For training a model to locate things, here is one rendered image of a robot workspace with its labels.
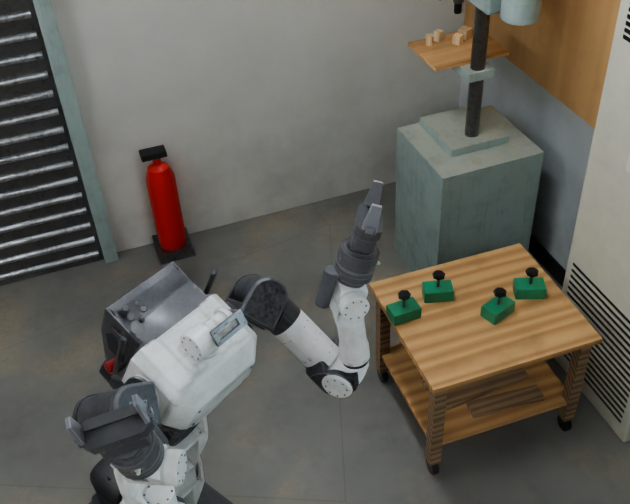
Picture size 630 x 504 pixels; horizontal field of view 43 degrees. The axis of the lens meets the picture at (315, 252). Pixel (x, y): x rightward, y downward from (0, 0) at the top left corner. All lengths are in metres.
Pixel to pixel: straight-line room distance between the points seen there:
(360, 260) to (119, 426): 0.63
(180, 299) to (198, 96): 2.16
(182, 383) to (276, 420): 1.63
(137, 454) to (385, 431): 1.97
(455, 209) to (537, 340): 0.80
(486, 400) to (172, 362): 1.67
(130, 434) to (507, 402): 2.03
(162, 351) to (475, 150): 2.09
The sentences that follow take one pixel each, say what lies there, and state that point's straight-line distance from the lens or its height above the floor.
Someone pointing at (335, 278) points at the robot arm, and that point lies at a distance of 1.76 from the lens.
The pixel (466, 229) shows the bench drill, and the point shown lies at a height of 0.40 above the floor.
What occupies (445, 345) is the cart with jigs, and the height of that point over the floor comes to 0.53.
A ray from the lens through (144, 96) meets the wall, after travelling 3.84.
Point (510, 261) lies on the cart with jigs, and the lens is 3.25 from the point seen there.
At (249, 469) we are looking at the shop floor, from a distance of 3.22.
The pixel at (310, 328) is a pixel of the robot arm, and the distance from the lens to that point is 1.94.
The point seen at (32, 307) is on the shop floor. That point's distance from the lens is 4.10.
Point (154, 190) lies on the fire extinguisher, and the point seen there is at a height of 0.42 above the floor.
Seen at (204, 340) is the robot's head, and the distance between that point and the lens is 1.67.
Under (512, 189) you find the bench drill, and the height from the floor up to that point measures 0.55.
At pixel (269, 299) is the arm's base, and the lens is 1.87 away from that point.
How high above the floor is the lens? 2.61
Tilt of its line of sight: 40 degrees down
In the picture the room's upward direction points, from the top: 3 degrees counter-clockwise
